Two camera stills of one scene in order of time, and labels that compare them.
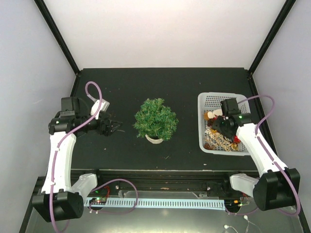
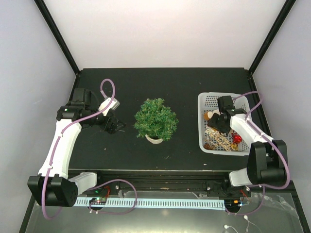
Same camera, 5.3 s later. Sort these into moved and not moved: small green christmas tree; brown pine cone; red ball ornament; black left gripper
Moved: black left gripper
Not moved: red ball ornament; small green christmas tree; brown pine cone
